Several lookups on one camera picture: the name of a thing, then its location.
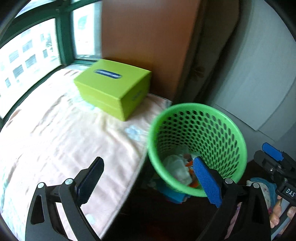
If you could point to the pink patterned bed blanket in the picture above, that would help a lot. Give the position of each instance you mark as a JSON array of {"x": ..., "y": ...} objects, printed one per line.
[{"x": 54, "y": 134}]

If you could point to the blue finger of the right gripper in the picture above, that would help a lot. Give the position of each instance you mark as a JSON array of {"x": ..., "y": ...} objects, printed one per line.
[{"x": 272, "y": 151}]

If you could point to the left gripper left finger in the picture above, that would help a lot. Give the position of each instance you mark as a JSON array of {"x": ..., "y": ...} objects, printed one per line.
[{"x": 87, "y": 179}]

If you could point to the green window frame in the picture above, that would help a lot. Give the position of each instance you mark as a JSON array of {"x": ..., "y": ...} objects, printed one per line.
[{"x": 42, "y": 38}]

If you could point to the lime green cardboard box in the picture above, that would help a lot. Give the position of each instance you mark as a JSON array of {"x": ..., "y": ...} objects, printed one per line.
[{"x": 114, "y": 87}]

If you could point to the brown wooden headboard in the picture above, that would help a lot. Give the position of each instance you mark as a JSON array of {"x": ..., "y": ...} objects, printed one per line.
[{"x": 160, "y": 36}]

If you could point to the green mesh waste basket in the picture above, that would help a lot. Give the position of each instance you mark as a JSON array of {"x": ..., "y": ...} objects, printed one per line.
[{"x": 204, "y": 130}]

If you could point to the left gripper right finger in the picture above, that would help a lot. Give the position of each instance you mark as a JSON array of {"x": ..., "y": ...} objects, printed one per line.
[{"x": 210, "y": 180}]

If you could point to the trash pile in basket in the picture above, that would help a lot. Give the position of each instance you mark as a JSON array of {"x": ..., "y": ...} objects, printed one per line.
[{"x": 180, "y": 166}]

